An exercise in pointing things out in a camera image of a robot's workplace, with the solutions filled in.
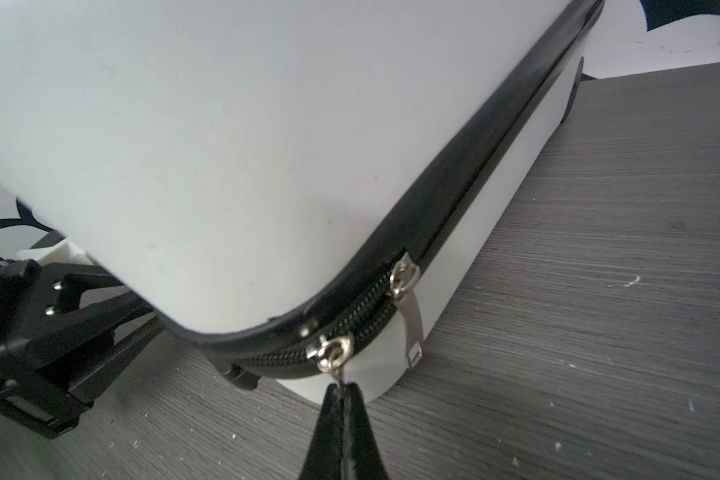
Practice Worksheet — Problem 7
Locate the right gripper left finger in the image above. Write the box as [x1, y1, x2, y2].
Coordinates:
[299, 383, 344, 479]

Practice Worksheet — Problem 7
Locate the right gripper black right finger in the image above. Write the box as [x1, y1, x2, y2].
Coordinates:
[343, 383, 389, 480]

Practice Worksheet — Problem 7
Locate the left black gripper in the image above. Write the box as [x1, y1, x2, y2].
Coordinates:
[0, 260, 163, 438]

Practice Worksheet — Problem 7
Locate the black suitcase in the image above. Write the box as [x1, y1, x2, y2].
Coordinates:
[0, 1, 604, 402]

